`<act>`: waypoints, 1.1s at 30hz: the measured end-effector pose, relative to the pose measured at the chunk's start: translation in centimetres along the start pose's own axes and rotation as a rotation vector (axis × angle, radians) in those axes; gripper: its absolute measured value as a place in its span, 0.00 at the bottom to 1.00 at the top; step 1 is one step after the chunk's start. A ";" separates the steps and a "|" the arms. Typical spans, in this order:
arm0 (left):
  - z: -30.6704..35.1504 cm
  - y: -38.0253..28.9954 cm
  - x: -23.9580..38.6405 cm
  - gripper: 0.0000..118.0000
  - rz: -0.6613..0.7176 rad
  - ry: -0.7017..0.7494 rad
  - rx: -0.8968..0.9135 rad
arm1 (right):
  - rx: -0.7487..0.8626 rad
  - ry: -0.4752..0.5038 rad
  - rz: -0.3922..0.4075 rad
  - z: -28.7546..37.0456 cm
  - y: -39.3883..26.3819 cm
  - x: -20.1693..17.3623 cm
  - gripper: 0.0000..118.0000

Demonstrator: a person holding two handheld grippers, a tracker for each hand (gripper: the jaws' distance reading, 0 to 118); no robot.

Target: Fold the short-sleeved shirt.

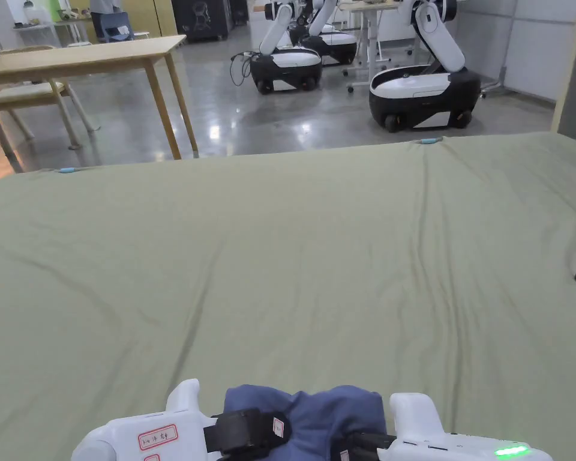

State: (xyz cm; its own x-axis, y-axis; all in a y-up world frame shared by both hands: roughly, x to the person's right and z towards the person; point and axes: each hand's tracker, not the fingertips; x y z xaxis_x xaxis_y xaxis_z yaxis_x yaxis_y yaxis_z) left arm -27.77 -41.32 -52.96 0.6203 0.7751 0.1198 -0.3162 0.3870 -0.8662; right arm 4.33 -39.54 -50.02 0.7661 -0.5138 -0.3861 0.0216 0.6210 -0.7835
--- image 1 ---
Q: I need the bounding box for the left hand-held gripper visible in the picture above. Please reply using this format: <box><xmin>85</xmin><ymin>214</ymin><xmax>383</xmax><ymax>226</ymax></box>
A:
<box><xmin>70</xmin><ymin>379</ymin><xmax>271</xmax><ymax>461</ymax></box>

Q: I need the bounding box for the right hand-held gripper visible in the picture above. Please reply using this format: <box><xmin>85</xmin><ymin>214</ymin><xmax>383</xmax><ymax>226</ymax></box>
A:
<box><xmin>337</xmin><ymin>392</ymin><xmax>556</xmax><ymax>461</ymax></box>

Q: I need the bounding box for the dark blue garment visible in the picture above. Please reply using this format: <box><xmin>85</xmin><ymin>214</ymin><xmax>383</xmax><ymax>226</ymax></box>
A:
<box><xmin>222</xmin><ymin>384</ymin><xmax>386</xmax><ymax>461</ymax></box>

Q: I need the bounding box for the bed with pale green sheet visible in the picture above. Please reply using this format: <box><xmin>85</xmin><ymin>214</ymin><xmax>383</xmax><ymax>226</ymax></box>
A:
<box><xmin>0</xmin><ymin>131</ymin><xmax>576</xmax><ymax>461</ymax></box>

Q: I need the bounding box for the white and black wheeled robot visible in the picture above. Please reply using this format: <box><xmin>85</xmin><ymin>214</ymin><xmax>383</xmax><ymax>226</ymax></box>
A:
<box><xmin>229</xmin><ymin>0</ymin><xmax>324</xmax><ymax>95</ymax></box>
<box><xmin>290</xmin><ymin>0</ymin><xmax>359</xmax><ymax>67</ymax></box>
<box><xmin>368</xmin><ymin>0</ymin><xmax>484</xmax><ymax>134</ymax></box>

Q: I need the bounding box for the wooden chair with cushion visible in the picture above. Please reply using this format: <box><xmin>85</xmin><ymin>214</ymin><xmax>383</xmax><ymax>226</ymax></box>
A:
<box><xmin>0</xmin><ymin>45</ymin><xmax>97</xmax><ymax>151</ymax></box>

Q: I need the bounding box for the light wooden table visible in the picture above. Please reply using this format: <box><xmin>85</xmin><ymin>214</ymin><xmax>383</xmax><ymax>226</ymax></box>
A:
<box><xmin>0</xmin><ymin>34</ymin><xmax>200</xmax><ymax>173</ymax></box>

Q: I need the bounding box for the white desk on castors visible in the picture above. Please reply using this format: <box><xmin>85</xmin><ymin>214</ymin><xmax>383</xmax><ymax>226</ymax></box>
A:
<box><xmin>340</xmin><ymin>0</ymin><xmax>421</xmax><ymax>94</ymax></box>

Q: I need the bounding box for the blue plastic chair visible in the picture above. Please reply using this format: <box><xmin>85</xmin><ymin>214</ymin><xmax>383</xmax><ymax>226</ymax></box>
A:
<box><xmin>98</xmin><ymin>11</ymin><xmax>151</xmax><ymax>45</ymax></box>

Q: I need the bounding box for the black cabinet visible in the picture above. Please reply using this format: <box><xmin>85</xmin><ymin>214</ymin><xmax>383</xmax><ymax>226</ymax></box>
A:
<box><xmin>170</xmin><ymin>0</ymin><xmax>235</xmax><ymax>43</ymax></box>

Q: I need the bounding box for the light wooden post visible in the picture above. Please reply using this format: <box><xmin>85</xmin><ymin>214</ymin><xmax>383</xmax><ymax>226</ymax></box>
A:
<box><xmin>550</xmin><ymin>4</ymin><xmax>576</xmax><ymax>134</ymax></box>

